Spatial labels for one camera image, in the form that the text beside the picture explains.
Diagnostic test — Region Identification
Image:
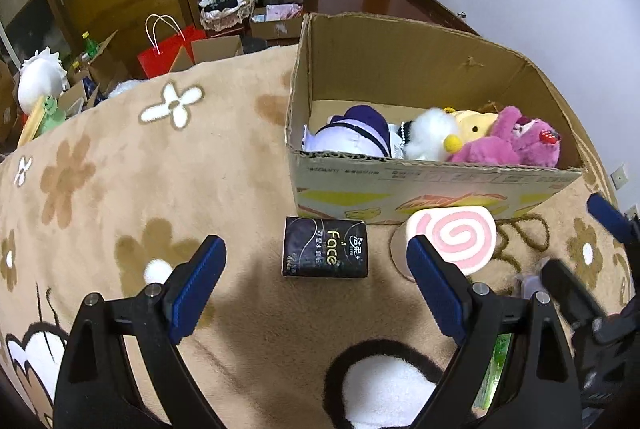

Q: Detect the black Face tissue pack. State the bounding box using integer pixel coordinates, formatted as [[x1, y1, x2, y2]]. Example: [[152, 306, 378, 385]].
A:
[[282, 217, 368, 279]]

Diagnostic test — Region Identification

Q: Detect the green glass bottle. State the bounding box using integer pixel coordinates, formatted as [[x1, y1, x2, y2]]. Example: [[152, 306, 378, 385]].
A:
[[82, 31, 100, 59]]

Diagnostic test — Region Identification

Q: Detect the cardboard box with bottles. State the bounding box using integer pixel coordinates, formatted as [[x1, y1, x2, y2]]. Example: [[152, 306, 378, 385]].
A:
[[67, 31, 130, 104]]

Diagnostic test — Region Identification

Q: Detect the beige floral plush blanket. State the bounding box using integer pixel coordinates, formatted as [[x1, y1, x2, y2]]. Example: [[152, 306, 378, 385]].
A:
[[0, 42, 626, 429]]

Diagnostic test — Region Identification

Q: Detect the green frog plush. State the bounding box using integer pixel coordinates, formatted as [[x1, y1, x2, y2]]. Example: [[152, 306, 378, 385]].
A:
[[37, 96, 66, 136]]

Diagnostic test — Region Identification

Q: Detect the pink bear plush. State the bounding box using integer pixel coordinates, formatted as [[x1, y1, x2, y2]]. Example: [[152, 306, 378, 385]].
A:
[[448, 106, 561, 168]]

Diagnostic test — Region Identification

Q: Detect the white fluffy plush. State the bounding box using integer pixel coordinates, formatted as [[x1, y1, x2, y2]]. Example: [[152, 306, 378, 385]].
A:
[[398, 108, 463, 162]]

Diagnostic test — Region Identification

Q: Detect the yellow duck plush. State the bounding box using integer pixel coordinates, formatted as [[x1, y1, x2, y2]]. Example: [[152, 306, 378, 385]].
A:
[[445, 107, 498, 144]]

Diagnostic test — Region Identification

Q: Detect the white round plush floor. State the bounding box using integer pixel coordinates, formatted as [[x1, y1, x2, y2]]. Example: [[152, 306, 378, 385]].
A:
[[17, 46, 70, 115]]

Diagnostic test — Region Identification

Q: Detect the red paper shopping bag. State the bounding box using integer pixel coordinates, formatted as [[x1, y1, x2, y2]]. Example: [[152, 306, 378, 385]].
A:
[[137, 14, 206, 79]]

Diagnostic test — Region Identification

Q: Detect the purple white plush doll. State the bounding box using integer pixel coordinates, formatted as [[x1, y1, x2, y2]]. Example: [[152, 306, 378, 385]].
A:
[[302, 105, 402, 158]]

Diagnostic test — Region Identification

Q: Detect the lace trimmed basket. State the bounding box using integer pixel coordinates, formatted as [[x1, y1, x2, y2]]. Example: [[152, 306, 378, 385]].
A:
[[200, 0, 256, 32]]

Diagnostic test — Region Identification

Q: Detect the small cardboard box floor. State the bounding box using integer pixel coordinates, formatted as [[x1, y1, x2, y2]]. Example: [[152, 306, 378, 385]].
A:
[[250, 3, 303, 40]]

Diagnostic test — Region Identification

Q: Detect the pink swirl roll plush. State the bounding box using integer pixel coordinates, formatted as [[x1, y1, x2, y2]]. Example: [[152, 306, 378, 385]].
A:
[[390, 206, 497, 281]]

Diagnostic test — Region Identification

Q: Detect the green tissue pack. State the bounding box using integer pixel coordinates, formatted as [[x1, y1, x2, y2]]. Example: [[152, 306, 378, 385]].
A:
[[473, 334, 512, 412]]

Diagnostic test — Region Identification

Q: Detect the open cardboard box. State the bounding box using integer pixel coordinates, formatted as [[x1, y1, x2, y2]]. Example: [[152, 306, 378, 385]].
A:
[[285, 14, 584, 224]]

